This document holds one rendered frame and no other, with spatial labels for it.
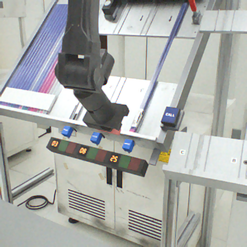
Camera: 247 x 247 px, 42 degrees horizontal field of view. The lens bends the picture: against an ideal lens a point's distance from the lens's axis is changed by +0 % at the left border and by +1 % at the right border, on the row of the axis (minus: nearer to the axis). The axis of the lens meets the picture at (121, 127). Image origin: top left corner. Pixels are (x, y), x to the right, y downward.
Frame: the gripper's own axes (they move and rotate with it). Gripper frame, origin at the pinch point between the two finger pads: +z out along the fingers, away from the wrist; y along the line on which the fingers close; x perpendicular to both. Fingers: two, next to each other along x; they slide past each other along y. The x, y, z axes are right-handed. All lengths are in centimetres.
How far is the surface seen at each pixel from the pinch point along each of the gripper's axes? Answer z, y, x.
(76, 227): 83, 50, 22
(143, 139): 7.9, -3.9, -2.4
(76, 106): 8.3, 23.5, -9.2
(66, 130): 7.6, 21.9, 0.2
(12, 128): 90, 136, -24
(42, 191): 95, 90, 10
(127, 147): 7.8, -0.2, 0.9
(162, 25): 8.6, 5.7, -45.3
